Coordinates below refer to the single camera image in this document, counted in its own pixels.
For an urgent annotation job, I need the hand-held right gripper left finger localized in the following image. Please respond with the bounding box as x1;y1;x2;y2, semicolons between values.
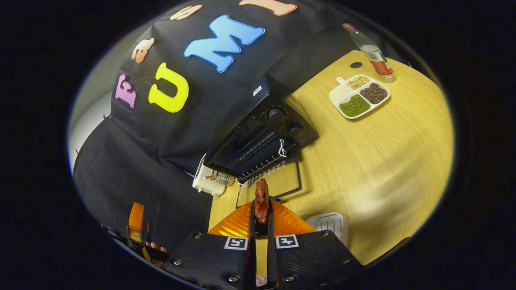
162;199;258;289

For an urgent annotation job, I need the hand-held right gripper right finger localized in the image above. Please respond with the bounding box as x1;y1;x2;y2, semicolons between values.
266;198;366;289

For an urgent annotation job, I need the red sausage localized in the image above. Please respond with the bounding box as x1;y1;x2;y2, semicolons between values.
254;178;270;238

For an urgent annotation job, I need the black electric oven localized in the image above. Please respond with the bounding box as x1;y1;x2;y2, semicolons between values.
205;75;319;209

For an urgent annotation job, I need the small white slotted tray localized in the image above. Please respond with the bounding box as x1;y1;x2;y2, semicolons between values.
306;212;349;247

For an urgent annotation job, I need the white toaster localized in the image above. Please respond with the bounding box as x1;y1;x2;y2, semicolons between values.
192;155;234;197

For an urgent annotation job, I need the white divided plate with beans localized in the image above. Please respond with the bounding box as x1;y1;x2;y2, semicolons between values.
329;75;391;119

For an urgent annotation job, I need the clear plastic bottle red label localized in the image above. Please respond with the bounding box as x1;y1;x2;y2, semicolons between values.
342;23;396;83

